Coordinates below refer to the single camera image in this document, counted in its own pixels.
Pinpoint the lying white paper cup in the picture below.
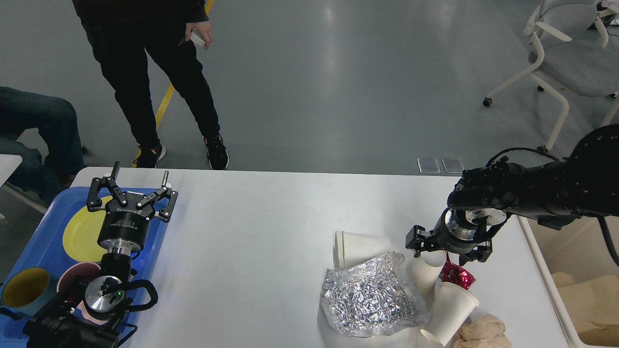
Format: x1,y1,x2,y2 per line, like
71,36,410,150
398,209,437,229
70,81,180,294
333,231,392,269

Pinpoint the crumpled aluminium foil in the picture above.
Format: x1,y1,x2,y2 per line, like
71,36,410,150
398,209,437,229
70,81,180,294
320,251,430,337

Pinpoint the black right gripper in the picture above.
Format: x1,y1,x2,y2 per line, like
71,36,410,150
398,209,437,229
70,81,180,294
405,208,493,266

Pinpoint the grey office chair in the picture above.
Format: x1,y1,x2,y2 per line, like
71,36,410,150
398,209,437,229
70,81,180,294
483,0,619,151

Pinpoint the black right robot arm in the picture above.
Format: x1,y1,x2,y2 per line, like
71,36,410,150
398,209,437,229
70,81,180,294
405,125,619,266

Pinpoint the teal mug yellow inside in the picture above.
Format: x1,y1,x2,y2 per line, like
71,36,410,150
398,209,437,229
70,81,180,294
0,267,58,320

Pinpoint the white table edge left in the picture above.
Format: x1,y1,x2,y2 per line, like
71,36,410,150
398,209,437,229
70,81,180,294
0,154,22,187

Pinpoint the crumpled brown paper front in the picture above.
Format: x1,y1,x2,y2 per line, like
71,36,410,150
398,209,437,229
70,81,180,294
453,315,512,348

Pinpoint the white plastic bin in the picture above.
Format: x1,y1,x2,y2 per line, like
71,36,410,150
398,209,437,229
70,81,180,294
520,217,619,348

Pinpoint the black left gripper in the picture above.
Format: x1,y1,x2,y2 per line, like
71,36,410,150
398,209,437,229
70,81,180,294
86,161,178,254

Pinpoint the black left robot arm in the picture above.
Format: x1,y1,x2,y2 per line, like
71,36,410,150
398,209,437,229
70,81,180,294
23,163,178,348

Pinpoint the yellow plastic plate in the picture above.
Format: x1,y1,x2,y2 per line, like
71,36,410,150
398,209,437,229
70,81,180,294
62,206,112,262

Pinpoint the upright white paper cup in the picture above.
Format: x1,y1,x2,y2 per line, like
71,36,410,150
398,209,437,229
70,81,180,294
404,250,446,294

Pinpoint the front white paper cup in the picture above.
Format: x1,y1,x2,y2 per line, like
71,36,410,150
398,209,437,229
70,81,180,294
420,282,479,347

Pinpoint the crushed red can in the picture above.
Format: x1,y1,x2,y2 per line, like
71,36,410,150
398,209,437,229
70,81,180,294
439,253,477,290

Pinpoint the seated person in jeans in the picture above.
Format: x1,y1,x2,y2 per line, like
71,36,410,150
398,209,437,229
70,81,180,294
0,86,88,203

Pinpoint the pink mug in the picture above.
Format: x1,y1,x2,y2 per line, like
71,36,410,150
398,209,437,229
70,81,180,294
56,262,108,325

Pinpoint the person in black trousers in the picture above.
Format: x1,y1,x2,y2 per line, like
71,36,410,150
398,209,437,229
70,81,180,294
73,0,229,170

